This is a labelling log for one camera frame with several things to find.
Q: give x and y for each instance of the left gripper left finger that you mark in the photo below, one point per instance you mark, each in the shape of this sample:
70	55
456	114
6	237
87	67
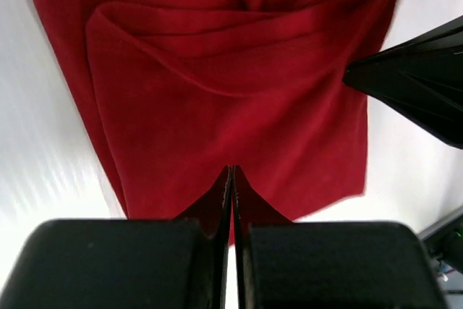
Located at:
114	263

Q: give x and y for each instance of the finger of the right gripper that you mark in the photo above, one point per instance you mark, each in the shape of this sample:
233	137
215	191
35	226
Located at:
421	79

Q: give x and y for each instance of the red t shirt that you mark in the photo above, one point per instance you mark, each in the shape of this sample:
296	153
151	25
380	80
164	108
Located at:
172	91

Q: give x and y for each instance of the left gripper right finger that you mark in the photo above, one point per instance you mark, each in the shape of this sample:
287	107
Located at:
354	264

